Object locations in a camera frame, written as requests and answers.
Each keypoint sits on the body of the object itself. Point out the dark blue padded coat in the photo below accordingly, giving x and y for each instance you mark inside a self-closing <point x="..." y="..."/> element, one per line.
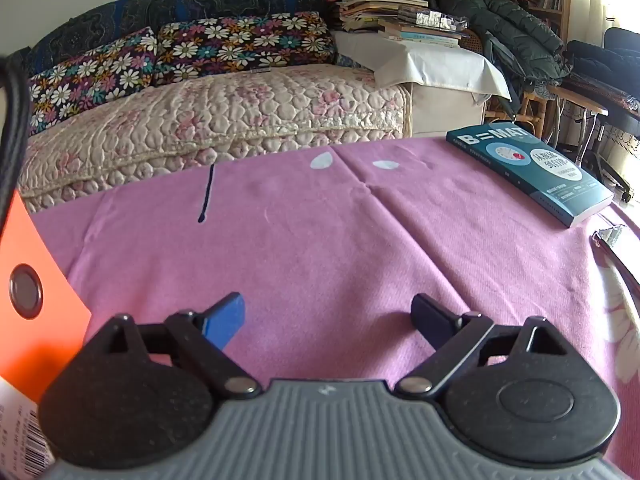
<point x="600" y="57"/>

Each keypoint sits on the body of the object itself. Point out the pink floral cloth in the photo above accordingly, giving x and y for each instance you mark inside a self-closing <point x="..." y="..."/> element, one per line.
<point x="625" y="320"/>

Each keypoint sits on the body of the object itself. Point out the stack of books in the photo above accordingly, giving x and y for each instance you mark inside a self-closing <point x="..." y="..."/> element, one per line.
<point x="390" y="20"/>

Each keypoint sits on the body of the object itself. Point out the dark green jacket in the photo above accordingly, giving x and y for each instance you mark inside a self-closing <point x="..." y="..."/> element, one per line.
<point x="510" y="35"/>

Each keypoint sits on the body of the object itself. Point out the small wooden table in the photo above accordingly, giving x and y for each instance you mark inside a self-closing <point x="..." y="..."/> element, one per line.
<point x="575" y="97"/>

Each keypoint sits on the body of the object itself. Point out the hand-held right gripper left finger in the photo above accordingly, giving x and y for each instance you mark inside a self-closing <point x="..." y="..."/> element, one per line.
<point x="227" y="320"/>

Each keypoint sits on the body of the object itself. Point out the white cloth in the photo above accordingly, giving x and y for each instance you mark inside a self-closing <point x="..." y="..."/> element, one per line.
<point x="430" y="62"/>

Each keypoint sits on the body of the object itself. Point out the daisy print pillow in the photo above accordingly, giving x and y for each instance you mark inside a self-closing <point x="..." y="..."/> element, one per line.
<point x="95" y="80"/>
<point x="240" y="45"/>

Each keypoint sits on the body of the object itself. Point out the orange cardboard box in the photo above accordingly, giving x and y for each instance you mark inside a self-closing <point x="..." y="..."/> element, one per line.
<point x="47" y="332"/>

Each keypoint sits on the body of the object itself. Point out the quilted floral sofa cover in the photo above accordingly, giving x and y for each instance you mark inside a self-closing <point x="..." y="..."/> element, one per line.
<point x="225" y="107"/>

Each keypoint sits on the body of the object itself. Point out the teal book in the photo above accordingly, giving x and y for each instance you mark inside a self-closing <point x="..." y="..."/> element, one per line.
<point x="525" y="172"/>

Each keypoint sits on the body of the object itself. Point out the white cabinet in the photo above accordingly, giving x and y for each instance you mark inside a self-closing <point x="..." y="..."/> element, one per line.
<point x="445" y="112"/>

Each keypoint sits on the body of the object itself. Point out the pink tablecloth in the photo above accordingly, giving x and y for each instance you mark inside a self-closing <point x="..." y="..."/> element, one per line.
<point x="325" y="240"/>

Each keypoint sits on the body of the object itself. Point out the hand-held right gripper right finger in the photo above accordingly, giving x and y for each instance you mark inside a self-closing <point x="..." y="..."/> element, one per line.
<point x="430" y="322"/>

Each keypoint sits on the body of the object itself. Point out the silver foil packet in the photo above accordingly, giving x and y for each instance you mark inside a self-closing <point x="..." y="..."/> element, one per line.
<point x="440" y="19"/>

